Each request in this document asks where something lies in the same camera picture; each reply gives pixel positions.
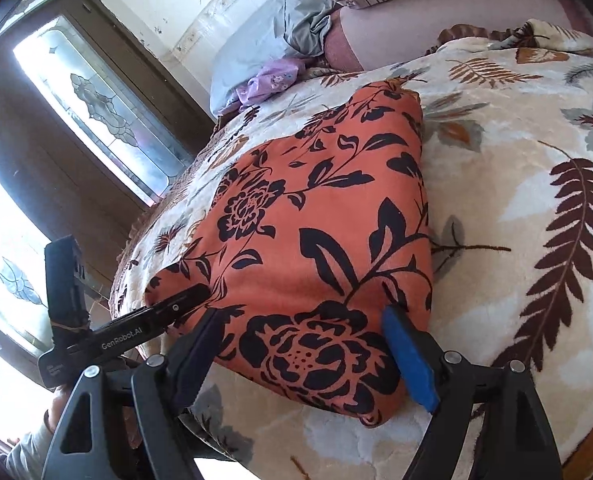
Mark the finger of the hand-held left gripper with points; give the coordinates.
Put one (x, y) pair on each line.
(181, 302)

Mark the stained glass window pane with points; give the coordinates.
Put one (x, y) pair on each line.
(6, 280)
(101, 105)

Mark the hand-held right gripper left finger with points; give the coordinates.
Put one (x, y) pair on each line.
(196, 360)

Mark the purple floral cloth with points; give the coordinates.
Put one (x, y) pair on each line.
(271, 77)

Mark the cream leaf print blanket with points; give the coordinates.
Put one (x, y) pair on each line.
(501, 185)

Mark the grey-blue pillow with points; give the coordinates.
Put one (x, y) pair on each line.
(256, 40)

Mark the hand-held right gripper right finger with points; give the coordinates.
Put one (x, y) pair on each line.
(411, 360)

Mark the brown wooden window frame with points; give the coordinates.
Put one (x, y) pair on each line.
(41, 160)

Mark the pink bed sheet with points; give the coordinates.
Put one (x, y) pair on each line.
(426, 20)

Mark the person's left hand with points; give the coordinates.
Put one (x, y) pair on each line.
(54, 412)

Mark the orange black floral garment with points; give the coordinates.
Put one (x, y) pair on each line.
(301, 185)

